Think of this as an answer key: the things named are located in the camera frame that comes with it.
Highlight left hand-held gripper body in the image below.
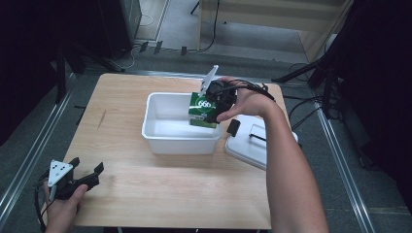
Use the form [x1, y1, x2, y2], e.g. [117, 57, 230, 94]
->
[47, 159, 101, 201]

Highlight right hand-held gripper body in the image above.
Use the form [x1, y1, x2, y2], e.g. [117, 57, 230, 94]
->
[199, 64, 238, 113]

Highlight green cube carton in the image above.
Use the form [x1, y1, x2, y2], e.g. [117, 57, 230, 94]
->
[188, 91, 219, 130]

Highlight white lid with black latches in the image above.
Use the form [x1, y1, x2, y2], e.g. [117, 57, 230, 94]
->
[223, 114, 299, 172]

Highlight white plastic storage box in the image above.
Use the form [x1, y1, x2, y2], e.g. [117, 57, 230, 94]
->
[141, 91, 223, 155]

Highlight person's left hand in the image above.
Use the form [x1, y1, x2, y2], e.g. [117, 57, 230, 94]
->
[43, 183, 88, 233]

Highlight person's right hand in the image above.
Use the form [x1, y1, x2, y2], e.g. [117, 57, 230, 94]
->
[216, 76, 277, 123]

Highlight black tripod stand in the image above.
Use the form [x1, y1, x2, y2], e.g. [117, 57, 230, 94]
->
[271, 56, 346, 119]
[52, 38, 126, 105]

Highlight light wooden furniture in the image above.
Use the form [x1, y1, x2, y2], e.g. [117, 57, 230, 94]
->
[196, 0, 355, 63]

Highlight black curtain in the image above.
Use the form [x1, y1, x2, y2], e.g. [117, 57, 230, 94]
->
[320, 0, 412, 210]
[0, 0, 110, 148]

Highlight dark cabinet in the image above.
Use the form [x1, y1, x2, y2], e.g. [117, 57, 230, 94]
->
[96, 0, 144, 60]

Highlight left hand-held gripper black cable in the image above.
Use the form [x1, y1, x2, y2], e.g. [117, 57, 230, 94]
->
[33, 173, 54, 233]

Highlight hand-held gripper black cable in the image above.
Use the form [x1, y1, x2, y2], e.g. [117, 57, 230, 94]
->
[223, 79, 277, 103]
[33, 173, 54, 233]

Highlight right hand-held gripper black cable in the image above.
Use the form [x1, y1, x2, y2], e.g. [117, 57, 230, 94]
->
[223, 79, 277, 103]

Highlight metal floor rail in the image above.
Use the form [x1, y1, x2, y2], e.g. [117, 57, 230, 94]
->
[311, 92, 377, 233]
[0, 73, 80, 222]

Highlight black hanging cable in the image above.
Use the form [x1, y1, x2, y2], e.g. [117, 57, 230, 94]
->
[189, 0, 222, 53]

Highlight black floor cables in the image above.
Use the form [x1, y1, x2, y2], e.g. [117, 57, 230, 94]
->
[281, 61, 328, 131]

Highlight white floor cable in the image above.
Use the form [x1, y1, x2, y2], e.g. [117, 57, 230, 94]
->
[111, 13, 155, 71]

